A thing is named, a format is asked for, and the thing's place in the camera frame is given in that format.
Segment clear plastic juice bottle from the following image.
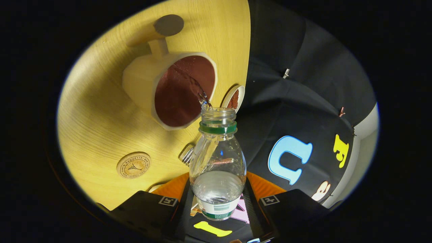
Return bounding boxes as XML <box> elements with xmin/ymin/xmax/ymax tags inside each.
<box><xmin>189</xmin><ymin>103</ymin><xmax>247</xmax><ymax>221</ymax></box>

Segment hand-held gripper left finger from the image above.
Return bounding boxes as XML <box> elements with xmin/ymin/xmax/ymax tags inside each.
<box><xmin>110</xmin><ymin>172</ymin><xmax>194</xmax><ymax>242</ymax></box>

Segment black backdrop cloth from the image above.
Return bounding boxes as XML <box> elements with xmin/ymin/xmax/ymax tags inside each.
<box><xmin>182</xmin><ymin>0</ymin><xmax>377</xmax><ymax>243</ymax></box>

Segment round wooden coaster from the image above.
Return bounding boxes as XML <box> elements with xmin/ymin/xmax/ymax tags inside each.
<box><xmin>116</xmin><ymin>152</ymin><xmax>151</xmax><ymax>179</ymax></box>

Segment beige cup with wooden handle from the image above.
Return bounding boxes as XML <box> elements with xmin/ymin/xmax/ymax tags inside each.
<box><xmin>122</xmin><ymin>15</ymin><xmax>218</xmax><ymax>131</ymax></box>

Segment white round plate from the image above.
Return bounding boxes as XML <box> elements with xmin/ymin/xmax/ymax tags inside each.
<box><xmin>221</xmin><ymin>85</ymin><xmax>245</xmax><ymax>113</ymax></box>

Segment small wire basket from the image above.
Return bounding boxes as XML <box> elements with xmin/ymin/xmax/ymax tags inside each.
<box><xmin>179</xmin><ymin>143</ymin><xmax>196</xmax><ymax>166</ymax></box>

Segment wooden table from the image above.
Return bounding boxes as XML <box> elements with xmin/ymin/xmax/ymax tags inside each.
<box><xmin>57</xmin><ymin>0</ymin><xmax>251</xmax><ymax>211</ymax></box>

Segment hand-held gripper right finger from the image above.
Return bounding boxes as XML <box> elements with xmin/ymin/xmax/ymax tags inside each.
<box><xmin>244</xmin><ymin>171</ymin><xmax>329</xmax><ymax>241</ymax></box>

